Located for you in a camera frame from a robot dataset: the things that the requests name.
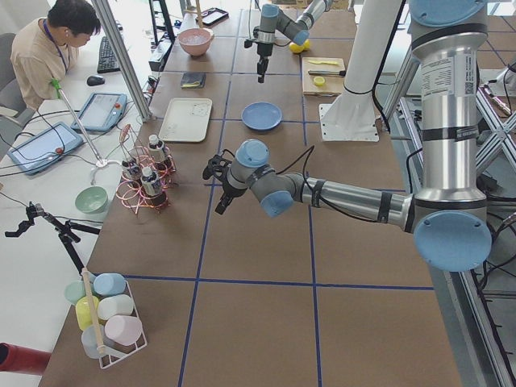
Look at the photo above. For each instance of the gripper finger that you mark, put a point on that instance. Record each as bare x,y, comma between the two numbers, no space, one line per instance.
261,68
223,203

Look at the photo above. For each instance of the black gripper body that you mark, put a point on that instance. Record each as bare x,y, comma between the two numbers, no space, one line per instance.
264,50
231,189

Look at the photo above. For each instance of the blue plate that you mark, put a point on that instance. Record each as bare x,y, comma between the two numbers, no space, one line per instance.
261,116

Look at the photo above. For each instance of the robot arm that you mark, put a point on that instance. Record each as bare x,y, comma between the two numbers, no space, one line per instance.
447,213
294,20

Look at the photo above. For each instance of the lemon half slice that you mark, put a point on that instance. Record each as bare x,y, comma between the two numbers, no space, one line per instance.
319,81

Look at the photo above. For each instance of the pink bowl with ice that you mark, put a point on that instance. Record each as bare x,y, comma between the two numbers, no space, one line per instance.
196,41

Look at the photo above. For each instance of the yellow plastic knife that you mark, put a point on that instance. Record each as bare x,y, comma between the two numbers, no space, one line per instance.
323,62

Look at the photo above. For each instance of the wooden cutting board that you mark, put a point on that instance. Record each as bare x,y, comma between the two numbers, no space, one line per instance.
333,86

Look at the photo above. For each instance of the grey folded cloth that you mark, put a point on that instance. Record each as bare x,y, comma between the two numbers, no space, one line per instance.
193,80

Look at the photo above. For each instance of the bottle white cap front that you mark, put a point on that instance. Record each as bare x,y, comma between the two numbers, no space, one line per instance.
151,182

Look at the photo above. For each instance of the bottle white cap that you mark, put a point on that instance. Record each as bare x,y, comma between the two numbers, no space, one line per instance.
131,169
151,182
156,148

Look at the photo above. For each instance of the cream bear tray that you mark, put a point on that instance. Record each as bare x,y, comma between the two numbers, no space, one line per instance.
186,120

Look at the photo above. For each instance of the bottle white cap rear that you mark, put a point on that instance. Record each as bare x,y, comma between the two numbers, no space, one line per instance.
156,148

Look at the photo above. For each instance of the bottle white cap left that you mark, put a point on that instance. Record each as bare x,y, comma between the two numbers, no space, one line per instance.
131,169

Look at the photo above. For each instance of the green bowl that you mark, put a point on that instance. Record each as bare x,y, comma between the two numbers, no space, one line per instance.
91,200

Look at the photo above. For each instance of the blue cup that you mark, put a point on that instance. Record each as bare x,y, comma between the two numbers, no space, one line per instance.
109,284

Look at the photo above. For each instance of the blue teach pendant far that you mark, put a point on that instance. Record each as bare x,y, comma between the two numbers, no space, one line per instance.
102,111

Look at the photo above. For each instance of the blue teach pendant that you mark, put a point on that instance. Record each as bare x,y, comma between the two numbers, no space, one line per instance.
41,151
102,111

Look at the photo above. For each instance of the black keyboard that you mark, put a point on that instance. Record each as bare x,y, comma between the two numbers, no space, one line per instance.
107,61

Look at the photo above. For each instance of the white cup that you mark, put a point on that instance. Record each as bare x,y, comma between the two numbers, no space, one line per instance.
121,304

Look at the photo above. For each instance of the pink cup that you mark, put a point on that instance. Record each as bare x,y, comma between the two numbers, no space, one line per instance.
123,329

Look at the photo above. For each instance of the black computer mouse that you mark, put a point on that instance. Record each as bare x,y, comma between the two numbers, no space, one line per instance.
95,80

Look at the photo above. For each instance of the yellow cup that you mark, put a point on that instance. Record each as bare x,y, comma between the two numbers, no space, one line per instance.
83,315

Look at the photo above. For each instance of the blue teach pendant near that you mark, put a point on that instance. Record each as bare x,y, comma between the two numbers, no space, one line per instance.
41,151

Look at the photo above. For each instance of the silver rod green clip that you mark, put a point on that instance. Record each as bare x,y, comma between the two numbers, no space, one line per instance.
101,161

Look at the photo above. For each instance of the person in beige shirt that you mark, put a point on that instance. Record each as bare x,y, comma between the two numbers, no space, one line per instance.
47,48

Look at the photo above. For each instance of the red cylinder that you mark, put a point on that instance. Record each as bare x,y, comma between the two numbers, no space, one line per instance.
23,360

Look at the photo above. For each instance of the copper wire bottle rack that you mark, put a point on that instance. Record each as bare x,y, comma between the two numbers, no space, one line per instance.
131,193

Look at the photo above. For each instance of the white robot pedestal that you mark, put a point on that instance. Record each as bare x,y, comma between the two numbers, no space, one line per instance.
351,117

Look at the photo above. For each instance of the aluminium frame post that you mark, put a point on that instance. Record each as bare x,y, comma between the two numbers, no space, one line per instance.
111,30

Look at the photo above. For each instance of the white wire cup rack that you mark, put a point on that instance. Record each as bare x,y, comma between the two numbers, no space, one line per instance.
93,339

